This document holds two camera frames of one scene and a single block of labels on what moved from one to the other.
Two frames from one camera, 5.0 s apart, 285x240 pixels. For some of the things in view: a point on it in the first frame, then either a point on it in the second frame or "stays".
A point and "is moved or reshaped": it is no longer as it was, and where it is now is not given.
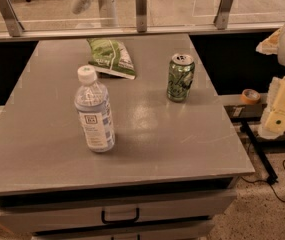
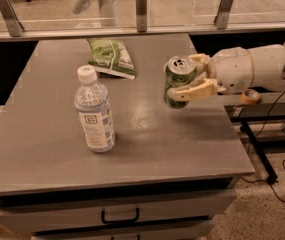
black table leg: x=261 y=154 stays
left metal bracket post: x=12 y=20 stays
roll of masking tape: x=250 y=96 stays
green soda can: x=181 y=73 is moved or reshaped
